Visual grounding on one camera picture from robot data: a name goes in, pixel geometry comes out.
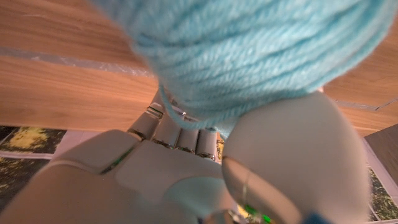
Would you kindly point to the teal yarn skein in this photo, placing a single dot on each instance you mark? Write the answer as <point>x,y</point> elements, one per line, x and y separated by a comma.
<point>242,53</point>

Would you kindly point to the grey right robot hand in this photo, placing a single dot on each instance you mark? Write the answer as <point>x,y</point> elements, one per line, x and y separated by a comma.
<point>155,177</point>

